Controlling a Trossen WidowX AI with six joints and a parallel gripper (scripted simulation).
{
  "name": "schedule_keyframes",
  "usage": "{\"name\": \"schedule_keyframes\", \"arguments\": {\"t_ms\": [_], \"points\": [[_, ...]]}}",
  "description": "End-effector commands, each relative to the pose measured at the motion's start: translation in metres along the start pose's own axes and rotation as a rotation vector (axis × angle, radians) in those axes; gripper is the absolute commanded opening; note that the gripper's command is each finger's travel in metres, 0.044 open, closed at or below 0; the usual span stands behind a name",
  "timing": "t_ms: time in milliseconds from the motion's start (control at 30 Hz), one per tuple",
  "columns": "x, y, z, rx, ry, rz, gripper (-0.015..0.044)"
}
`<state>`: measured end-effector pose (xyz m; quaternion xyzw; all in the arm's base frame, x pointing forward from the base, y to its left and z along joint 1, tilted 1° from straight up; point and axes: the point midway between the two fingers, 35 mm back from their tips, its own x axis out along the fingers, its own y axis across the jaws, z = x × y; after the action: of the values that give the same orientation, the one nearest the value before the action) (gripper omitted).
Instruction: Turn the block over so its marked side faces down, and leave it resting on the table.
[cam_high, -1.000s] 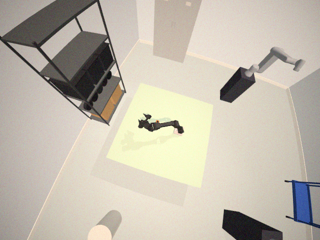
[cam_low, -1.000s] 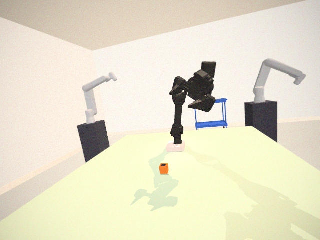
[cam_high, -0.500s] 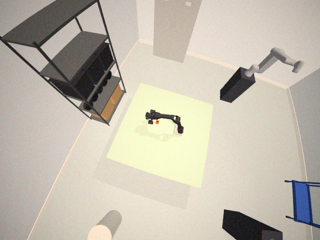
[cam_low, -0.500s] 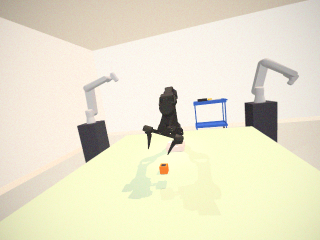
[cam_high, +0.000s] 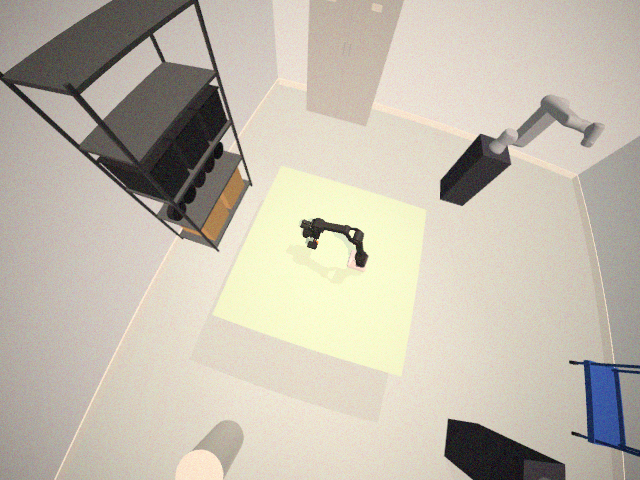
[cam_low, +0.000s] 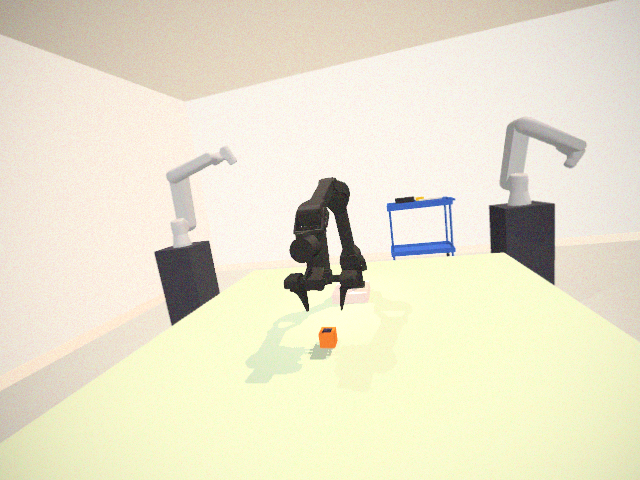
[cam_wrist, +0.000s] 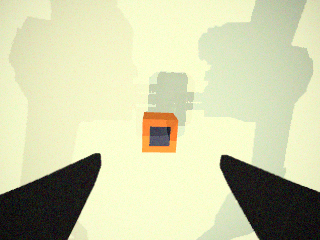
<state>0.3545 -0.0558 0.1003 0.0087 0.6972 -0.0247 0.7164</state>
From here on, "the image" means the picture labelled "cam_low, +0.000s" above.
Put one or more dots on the orange block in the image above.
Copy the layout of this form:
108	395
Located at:
328	337

